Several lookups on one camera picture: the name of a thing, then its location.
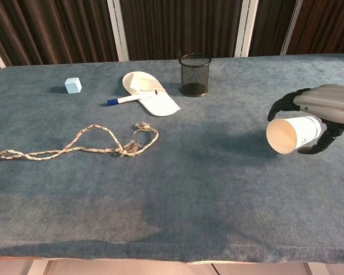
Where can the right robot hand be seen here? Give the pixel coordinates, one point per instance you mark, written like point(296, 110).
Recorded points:
point(324, 103)

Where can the white paper cup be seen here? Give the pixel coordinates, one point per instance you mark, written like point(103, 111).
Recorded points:
point(292, 134)

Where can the black mesh pen holder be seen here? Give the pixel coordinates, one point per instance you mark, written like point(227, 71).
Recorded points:
point(195, 76)

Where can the blue table cloth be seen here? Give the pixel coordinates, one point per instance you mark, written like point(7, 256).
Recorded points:
point(172, 160)

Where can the dark slatted curtain panel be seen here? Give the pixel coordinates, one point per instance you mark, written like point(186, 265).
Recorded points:
point(172, 28)

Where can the white slipper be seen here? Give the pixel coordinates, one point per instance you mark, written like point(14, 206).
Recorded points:
point(150, 91)

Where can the blue capped whiteboard marker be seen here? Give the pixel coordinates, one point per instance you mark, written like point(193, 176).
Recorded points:
point(132, 98)

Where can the light blue cube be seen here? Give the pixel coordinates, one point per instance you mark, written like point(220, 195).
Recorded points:
point(73, 85)

